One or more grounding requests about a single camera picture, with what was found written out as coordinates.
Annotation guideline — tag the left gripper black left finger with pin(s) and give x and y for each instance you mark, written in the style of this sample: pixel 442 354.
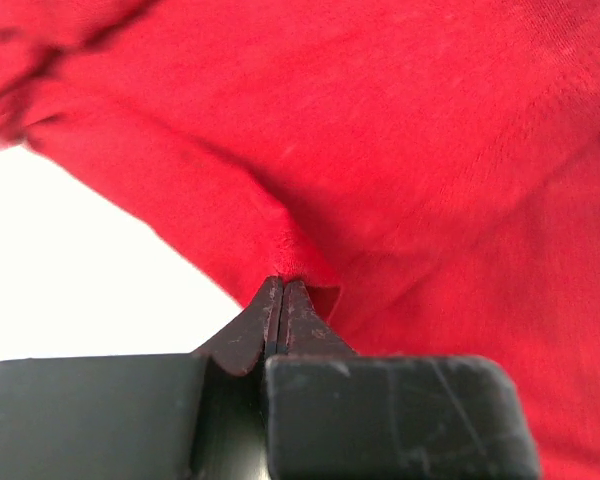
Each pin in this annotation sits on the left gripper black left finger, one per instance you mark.
pixel 159 416

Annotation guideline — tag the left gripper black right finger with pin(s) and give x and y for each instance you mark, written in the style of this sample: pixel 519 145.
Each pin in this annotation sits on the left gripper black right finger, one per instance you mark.
pixel 333 414

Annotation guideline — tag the dark red t shirt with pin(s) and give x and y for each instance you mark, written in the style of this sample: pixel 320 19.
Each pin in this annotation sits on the dark red t shirt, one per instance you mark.
pixel 431 169

